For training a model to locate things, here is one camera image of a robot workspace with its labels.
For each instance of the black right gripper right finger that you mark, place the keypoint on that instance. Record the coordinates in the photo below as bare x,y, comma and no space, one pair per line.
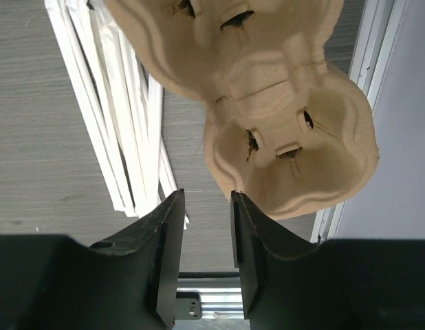
290,283

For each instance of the aluminium frame rail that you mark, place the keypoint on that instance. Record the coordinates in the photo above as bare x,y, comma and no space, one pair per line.
378,29

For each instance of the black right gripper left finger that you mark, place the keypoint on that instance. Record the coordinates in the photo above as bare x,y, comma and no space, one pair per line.
125,281

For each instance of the brown pulp cup carrier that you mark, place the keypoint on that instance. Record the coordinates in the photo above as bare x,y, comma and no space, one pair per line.
279,116

